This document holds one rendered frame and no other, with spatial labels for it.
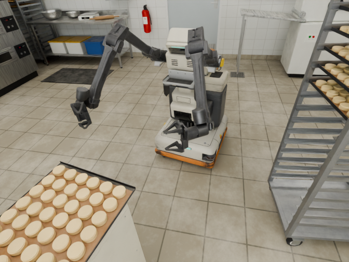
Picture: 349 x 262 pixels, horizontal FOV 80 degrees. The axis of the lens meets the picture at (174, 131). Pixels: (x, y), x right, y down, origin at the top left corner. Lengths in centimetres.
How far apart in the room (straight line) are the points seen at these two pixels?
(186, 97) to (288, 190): 110
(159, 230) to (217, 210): 50
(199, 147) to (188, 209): 54
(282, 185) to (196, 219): 75
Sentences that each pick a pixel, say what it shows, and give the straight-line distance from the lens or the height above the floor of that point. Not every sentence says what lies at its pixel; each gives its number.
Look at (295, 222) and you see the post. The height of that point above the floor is 32.
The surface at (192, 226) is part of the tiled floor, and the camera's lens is 178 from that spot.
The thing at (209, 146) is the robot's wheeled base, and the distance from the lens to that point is 194.
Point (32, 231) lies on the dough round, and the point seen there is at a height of 92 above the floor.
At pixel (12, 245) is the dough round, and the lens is 89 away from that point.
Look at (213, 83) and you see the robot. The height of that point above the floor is 77.
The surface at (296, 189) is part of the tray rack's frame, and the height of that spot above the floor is 15.
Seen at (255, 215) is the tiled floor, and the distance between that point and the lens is 190.
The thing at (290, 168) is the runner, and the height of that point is 32.
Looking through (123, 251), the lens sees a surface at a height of 61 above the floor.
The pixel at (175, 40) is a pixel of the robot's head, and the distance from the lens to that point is 154.
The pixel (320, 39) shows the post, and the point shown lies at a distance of 137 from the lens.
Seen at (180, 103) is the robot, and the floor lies 68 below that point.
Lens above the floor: 158
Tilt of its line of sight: 38 degrees down
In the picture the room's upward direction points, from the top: 3 degrees counter-clockwise
